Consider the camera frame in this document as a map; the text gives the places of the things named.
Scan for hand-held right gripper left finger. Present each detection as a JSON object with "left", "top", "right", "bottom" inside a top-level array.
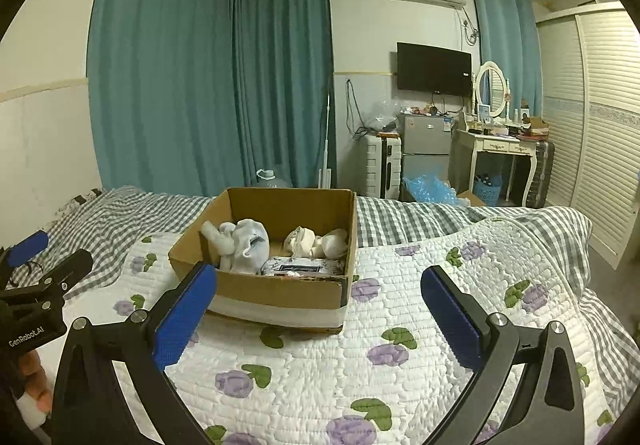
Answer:
[{"left": 51, "top": 261, "right": 219, "bottom": 445}]

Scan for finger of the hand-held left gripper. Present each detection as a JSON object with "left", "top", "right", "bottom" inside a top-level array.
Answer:
[
  {"left": 42, "top": 249, "right": 94, "bottom": 299},
  {"left": 7, "top": 231, "right": 50, "bottom": 269}
]

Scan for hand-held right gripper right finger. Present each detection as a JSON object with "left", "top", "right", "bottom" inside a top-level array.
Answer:
[{"left": 420, "top": 266, "right": 587, "bottom": 445}]

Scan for white sock grey cuff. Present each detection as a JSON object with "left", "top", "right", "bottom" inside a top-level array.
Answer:
[{"left": 200, "top": 221, "right": 237, "bottom": 271}]

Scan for white socks with green clip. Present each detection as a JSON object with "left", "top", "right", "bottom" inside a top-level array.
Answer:
[{"left": 230, "top": 219, "right": 271, "bottom": 276}]

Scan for brown cardboard box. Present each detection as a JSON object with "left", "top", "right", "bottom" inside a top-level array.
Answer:
[{"left": 168, "top": 187, "right": 358, "bottom": 333}]

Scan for floral tissue pack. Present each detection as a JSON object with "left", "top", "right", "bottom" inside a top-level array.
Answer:
[{"left": 260, "top": 256, "right": 347, "bottom": 279}]

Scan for cream socks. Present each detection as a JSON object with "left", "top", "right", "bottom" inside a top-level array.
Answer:
[{"left": 314, "top": 228, "right": 349, "bottom": 259}]

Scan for person's left hand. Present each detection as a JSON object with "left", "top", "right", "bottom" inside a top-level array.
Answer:
[{"left": 20, "top": 350, "right": 54, "bottom": 415}]

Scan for white floral quilt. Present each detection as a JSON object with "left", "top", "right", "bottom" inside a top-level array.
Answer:
[{"left": 30, "top": 224, "right": 617, "bottom": 445}]

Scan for small cardboard box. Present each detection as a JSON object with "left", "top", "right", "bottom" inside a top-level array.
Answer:
[{"left": 452, "top": 190, "right": 487, "bottom": 208}]

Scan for blue plastic bag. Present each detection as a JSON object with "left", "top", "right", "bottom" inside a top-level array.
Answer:
[{"left": 402, "top": 164, "right": 459, "bottom": 208}]

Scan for blue basket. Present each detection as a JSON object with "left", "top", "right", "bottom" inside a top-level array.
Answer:
[{"left": 472, "top": 172, "right": 504, "bottom": 206}]

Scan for large water bottle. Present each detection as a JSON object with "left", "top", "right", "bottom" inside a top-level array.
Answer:
[{"left": 255, "top": 168, "right": 292, "bottom": 190}]

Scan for white ribbed suitcase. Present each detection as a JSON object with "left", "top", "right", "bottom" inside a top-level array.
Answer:
[{"left": 365, "top": 132, "right": 404, "bottom": 200}]

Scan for dark suitcase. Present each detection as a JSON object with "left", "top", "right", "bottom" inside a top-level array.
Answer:
[{"left": 527, "top": 140, "right": 556, "bottom": 212}]

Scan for grey mini fridge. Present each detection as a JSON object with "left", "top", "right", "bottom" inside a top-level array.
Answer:
[{"left": 401, "top": 114, "right": 454, "bottom": 198}]

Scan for white dressing table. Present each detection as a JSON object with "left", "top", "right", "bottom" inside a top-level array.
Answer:
[{"left": 452, "top": 126, "right": 541, "bottom": 206}]

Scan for white mop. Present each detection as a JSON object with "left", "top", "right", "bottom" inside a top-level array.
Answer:
[{"left": 317, "top": 92, "right": 335, "bottom": 190}]

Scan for small brown box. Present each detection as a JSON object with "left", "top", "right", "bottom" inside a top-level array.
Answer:
[{"left": 520, "top": 117, "right": 550, "bottom": 136}]

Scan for clear plastic bag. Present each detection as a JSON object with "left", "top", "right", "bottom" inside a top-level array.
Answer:
[{"left": 367, "top": 101, "right": 401, "bottom": 134}]

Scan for wide green curtain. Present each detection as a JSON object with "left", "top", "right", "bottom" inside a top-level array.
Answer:
[{"left": 87, "top": 0, "right": 237, "bottom": 198}]

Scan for white oval mirror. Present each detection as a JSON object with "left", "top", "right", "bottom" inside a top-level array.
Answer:
[{"left": 472, "top": 61, "right": 511, "bottom": 118}]

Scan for white louvred wardrobe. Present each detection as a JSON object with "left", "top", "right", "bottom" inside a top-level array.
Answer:
[{"left": 535, "top": 0, "right": 640, "bottom": 271}]

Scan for narrow green curtain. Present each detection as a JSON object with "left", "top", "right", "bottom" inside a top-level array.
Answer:
[{"left": 229, "top": 0, "right": 335, "bottom": 189}]

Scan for green curtain beside wardrobe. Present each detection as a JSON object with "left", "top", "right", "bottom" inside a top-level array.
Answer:
[{"left": 470, "top": 0, "right": 544, "bottom": 118}]

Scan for wall cable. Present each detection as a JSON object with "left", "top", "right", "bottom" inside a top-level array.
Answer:
[{"left": 346, "top": 78, "right": 369, "bottom": 142}]

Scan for black wall television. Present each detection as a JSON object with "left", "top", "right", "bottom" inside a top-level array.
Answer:
[{"left": 396, "top": 42, "right": 473, "bottom": 98}]

